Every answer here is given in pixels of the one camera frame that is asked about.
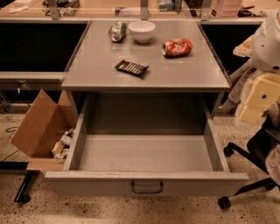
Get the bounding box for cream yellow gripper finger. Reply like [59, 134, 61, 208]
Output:
[238, 73, 280, 124]
[233, 35, 254, 58]

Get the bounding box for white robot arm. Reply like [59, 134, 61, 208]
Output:
[235, 10, 280, 124]

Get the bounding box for white ceramic bowl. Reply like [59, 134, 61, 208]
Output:
[129, 20, 156, 43]

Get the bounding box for crushed orange soda can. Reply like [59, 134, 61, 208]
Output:
[162, 38, 193, 57]

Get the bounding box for dark chocolate rxbar wrapper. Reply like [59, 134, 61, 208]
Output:
[115, 59, 149, 78]

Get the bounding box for crushed green soda can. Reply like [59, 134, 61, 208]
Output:
[108, 20, 127, 42]

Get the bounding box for trash items in box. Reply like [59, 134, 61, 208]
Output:
[51, 128, 74, 159]

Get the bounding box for grey-brown cloth on chair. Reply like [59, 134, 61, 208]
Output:
[220, 59, 280, 185]

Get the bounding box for grey open top drawer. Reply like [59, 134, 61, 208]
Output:
[45, 93, 248, 197]

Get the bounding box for black metal table leg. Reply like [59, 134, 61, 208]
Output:
[0, 161, 35, 204]

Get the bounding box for black drawer handle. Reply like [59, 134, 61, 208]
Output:
[130, 182, 164, 194]

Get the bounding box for grey metal cabinet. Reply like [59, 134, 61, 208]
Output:
[60, 19, 231, 117]

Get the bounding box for brown cardboard box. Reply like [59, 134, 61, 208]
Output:
[10, 89, 78, 172]

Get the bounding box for pink plastic container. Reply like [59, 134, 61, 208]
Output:
[210, 0, 242, 18]

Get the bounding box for black office chair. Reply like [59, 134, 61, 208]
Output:
[223, 116, 280, 196]

